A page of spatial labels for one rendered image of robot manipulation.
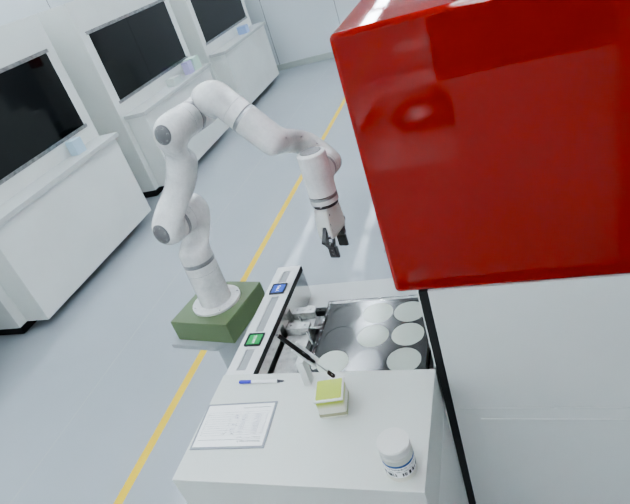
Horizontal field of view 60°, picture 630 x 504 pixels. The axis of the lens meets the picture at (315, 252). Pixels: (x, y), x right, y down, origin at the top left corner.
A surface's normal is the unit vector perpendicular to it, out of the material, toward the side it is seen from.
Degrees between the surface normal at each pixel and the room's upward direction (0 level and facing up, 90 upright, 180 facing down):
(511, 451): 90
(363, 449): 0
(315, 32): 90
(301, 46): 90
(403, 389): 0
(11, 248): 90
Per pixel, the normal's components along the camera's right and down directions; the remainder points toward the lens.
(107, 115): -0.24, 0.57
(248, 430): -0.28, -0.82
